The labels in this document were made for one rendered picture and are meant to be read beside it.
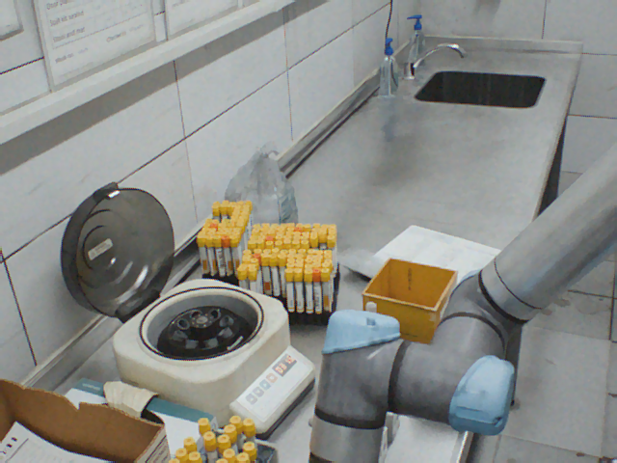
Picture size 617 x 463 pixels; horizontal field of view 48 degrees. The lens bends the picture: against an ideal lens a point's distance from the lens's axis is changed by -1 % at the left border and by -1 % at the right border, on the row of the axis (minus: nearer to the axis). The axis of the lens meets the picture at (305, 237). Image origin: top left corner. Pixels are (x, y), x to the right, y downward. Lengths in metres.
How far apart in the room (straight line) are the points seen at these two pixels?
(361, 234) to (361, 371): 0.91
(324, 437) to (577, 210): 0.33
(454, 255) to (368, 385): 0.82
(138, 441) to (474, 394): 0.48
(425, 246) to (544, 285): 0.80
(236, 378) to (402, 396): 0.41
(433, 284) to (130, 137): 0.62
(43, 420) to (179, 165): 0.64
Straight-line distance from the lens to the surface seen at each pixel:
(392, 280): 1.34
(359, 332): 0.71
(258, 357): 1.10
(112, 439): 1.01
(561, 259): 0.73
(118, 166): 1.32
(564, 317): 2.93
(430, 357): 0.71
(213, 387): 1.05
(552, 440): 2.40
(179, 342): 1.14
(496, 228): 1.65
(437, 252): 1.51
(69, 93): 1.16
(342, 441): 0.73
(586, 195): 0.71
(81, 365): 1.32
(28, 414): 1.10
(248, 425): 0.95
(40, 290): 1.22
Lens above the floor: 1.65
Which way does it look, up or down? 29 degrees down
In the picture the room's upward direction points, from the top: 4 degrees counter-clockwise
